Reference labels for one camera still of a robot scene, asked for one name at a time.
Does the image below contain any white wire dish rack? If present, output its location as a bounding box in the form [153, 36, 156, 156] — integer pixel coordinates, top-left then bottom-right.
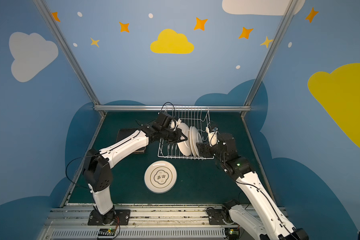
[158, 103, 213, 160]

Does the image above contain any aluminium right corner post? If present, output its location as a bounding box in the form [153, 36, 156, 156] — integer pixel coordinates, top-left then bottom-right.
[241, 0, 300, 120]

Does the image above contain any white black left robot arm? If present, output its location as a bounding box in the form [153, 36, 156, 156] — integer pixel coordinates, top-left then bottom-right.
[82, 112, 188, 222]

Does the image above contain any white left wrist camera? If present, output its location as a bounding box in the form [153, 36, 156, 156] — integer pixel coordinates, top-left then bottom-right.
[171, 119, 182, 130]

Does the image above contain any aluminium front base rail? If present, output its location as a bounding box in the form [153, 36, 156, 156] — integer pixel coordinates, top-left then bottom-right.
[37, 204, 258, 240]

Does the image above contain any aluminium left corner post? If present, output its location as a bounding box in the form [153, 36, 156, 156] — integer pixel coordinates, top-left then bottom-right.
[33, 0, 101, 107]

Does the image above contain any aluminium back frame rail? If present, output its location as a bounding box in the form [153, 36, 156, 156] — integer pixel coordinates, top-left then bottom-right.
[94, 105, 251, 112]

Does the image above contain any right small circuit board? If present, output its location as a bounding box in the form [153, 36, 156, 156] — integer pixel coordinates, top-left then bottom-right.
[225, 228, 240, 240]

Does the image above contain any left small circuit board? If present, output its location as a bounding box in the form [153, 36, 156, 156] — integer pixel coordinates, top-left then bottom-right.
[97, 228, 116, 240]

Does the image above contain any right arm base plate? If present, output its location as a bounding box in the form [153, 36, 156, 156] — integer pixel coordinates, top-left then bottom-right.
[206, 207, 236, 225]

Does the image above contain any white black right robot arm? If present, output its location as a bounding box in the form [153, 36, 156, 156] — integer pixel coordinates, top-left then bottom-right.
[193, 133, 309, 240]

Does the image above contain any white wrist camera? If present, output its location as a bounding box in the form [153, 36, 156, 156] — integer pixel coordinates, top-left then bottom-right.
[206, 126, 219, 147]
[171, 119, 182, 130]

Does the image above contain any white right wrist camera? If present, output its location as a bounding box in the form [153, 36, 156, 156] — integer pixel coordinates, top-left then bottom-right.
[206, 126, 219, 147]

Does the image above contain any white round plate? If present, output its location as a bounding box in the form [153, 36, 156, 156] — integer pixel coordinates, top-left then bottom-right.
[144, 161, 177, 194]
[190, 126, 198, 157]
[195, 127, 203, 157]
[177, 123, 192, 157]

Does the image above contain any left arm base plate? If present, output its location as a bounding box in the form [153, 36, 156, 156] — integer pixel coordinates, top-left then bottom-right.
[88, 210, 131, 226]

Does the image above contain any aluminium corner post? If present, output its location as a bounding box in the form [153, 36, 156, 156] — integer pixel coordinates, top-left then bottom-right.
[241, 0, 300, 120]
[33, 0, 101, 107]

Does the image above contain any small circuit board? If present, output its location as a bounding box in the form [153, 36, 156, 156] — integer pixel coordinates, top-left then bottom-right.
[97, 228, 116, 240]
[225, 228, 240, 240]

